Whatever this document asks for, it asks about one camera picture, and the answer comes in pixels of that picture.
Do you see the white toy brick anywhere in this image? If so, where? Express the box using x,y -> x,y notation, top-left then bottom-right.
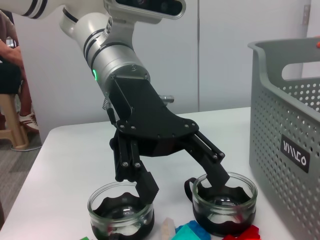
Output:
161,216 -> 176,240

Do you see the beige plastic stool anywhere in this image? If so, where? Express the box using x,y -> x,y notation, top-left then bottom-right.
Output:
0,93 -> 30,151

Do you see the grey door hinge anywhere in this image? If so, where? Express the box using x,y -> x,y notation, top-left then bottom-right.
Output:
302,4 -> 311,26

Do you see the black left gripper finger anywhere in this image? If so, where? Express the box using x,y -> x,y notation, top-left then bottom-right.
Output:
183,130 -> 231,194
109,131 -> 160,204

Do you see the blue toy brick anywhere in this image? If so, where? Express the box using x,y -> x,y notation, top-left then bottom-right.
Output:
186,219 -> 212,237

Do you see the grey perforated storage bin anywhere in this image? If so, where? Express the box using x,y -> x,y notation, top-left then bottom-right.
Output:
247,36 -> 320,240

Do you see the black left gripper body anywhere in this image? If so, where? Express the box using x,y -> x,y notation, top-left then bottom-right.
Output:
107,74 -> 200,158

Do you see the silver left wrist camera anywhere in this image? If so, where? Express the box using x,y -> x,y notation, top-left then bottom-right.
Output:
103,0 -> 187,47

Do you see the glass teacup black sleeve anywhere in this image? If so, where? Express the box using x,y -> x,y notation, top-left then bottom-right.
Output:
87,181 -> 155,240
184,172 -> 258,237

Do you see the bright red toy brick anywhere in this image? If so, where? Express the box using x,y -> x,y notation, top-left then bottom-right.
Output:
222,224 -> 262,240

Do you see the white brown sneaker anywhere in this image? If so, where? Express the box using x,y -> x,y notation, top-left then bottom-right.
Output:
19,112 -> 40,133

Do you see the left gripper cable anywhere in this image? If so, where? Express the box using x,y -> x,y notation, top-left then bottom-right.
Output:
101,92 -> 118,127

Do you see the seated person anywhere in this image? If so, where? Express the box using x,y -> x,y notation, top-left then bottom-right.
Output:
0,9 -> 35,118

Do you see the teal square toy brick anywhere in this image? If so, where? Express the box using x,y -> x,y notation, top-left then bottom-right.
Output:
172,223 -> 201,240

